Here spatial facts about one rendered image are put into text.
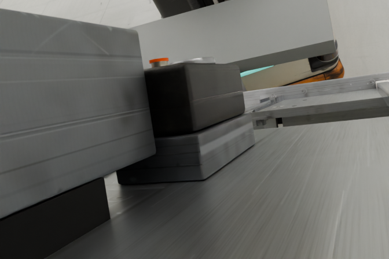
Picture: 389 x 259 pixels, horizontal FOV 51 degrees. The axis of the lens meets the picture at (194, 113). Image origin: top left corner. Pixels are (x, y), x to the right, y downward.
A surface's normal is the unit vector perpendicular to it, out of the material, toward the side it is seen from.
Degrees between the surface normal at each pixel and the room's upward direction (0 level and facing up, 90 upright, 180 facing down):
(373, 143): 48
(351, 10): 0
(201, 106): 90
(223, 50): 0
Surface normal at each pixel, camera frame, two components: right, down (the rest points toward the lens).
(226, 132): 0.91, -0.11
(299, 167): -0.15, -0.99
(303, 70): 0.07, 0.75
